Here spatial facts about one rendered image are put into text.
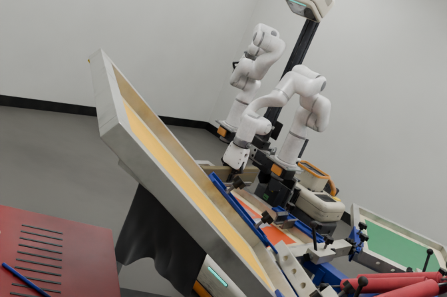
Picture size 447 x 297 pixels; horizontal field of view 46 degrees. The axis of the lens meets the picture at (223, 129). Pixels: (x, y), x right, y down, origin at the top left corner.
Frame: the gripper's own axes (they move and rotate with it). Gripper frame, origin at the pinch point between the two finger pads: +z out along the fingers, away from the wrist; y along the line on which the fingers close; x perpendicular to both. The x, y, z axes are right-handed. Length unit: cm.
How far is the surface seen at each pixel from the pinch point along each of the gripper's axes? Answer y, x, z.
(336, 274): -64, 2, 5
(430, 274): -90, -4, -12
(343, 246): -50, -27, 6
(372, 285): -79, 9, -2
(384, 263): -64, -41, 7
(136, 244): 14.4, 22.4, 42.2
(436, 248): -58, -133, 14
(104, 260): -46, 96, -2
